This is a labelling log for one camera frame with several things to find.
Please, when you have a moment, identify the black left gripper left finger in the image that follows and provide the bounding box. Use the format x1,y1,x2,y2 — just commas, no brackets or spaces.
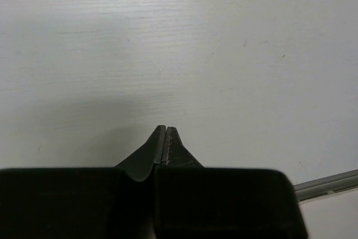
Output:
1,125,166,238

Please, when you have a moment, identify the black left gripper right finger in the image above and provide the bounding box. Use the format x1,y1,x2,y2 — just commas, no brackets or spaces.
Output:
154,127,308,238

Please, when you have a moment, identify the aluminium table front rail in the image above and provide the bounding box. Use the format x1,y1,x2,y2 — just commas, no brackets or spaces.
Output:
294,170,357,202

